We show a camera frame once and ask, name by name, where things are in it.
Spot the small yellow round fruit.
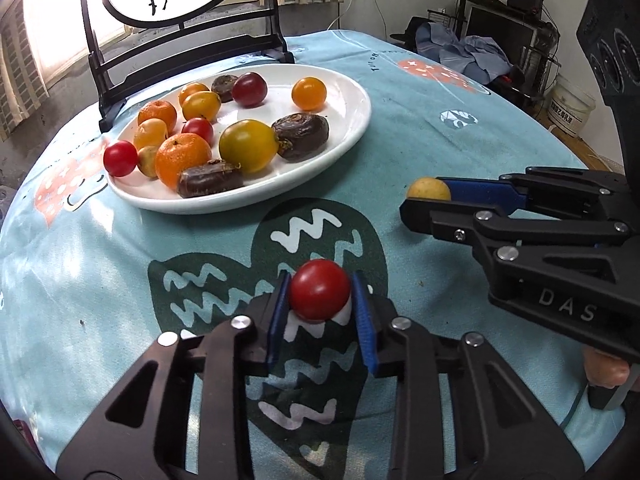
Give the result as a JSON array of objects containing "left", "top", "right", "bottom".
[{"left": 406, "top": 177, "right": 451, "bottom": 200}]

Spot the red cherry tomato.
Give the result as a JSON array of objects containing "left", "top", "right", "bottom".
[
  {"left": 288, "top": 259, "right": 350, "bottom": 323},
  {"left": 103, "top": 140, "right": 139, "bottom": 178},
  {"left": 181, "top": 117, "right": 214, "bottom": 145}
]

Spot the dark water chestnut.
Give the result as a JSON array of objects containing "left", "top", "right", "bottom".
[
  {"left": 177, "top": 159, "right": 243, "bottom": 198},
  {"left": 271, "top": 112, "right": 330, "bottom": 162},
  {"left": 210, "top": 74, "right": 238, "bottom": 103}
]

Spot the small orange fruit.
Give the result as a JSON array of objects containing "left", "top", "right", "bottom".
[
  {"left": 178, "top": 81, "right": 209, "bottom": 106},
  {"left": 291, "top": 77, "right": 326, "bottom": 112}
]

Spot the yellow-green large fruit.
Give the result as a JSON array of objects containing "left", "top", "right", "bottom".
[{"left": 218, "top": 119, "right": 279, "bottom": 174}]

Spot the dark red plum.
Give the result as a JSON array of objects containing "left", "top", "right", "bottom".
[{"left": 231, "top": 72, "right": 268, "bottom": 107}]

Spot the dark water chestnut front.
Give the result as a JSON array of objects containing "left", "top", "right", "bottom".
[{"left": 177, "top": 159, "right": 243, "bottom": 198}]

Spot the large mandarin orange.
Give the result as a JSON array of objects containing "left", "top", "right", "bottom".
[
  {"left": 154, "top": 133, "right": 212, "bottom": 192},
  {"left": 137, "top": 100, "right": 178, "bottom": 132}
]

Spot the yellow pear-like fruit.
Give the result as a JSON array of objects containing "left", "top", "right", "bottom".
[{"left": 132, "top": 117, "right": 168, "bottom": 151}]

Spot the orange persimmon tomato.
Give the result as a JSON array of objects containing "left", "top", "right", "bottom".
[{"left": 181, "top": 91, "right": 221, "bottom": 122}]

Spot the small yellow-brown fruit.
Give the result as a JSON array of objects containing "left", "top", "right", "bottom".
[{"left": 138, "top": 145, "right": 158, "bottom": 180}]

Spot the right hand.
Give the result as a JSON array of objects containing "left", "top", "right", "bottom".
[{"left": 582, "top": 347, "right": 630, "bottom": 389}]

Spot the white plastic bucket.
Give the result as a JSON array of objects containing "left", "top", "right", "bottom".
[{"left": 548, "top": 74, "right": 596, "bottom": 136}]

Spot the red smartphone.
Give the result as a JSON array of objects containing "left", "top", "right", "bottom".
[{"left": 13, "top": 419, "right": 42, "bottom": 457}]

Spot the blue clothes pile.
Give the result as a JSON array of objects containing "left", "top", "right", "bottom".
[{"left": 416, "top": 22, "right": 513, "bottom": 84}]

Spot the light blue tablecloth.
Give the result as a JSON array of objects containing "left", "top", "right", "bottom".
[{"left": 1, "top": 32, "right": 625, "bottom": 466}]

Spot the black equipment shelf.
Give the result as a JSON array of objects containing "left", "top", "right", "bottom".
[{"left": 454, "top": 0, "right": 560, "bottom": 110}]

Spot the white oval plate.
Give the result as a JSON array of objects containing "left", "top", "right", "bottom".
[{"left": 108, "top": 64, "right": 371, "bottom": 214}]

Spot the left striped curtain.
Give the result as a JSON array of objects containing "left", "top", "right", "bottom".
[{"left": 1, "top": 0, "right": 49, "bottom": 141}]

